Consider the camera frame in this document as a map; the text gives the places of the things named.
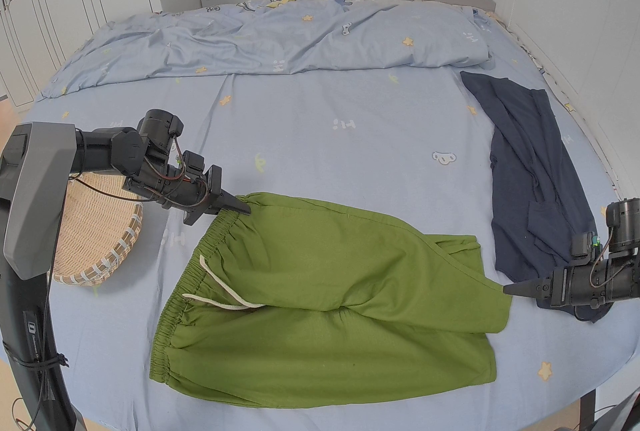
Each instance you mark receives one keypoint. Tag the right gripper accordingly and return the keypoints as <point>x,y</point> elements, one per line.
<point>580,286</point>

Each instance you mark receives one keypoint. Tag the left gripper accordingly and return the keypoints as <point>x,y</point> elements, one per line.
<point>180,194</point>

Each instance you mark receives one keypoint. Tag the green shorts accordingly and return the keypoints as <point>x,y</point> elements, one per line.
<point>325,269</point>

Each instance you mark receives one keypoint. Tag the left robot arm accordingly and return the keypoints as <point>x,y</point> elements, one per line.
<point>35,194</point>

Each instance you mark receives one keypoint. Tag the round woven basket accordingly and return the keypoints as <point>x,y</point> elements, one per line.
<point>100,239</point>

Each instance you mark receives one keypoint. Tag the dark blue garment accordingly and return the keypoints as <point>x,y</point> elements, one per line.
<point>530,169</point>

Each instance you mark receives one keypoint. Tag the bed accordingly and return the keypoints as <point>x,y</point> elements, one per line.
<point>350,144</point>

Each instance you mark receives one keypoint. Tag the pale blue quilt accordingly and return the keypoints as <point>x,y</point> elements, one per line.
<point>300,39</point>

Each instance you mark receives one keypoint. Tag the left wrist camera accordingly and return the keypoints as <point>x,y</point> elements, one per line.
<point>194,163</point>

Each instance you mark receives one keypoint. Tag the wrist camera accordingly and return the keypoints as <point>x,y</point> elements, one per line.
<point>194,163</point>
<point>582,246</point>

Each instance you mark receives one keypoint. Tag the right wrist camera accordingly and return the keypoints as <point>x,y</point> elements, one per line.
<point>582,246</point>

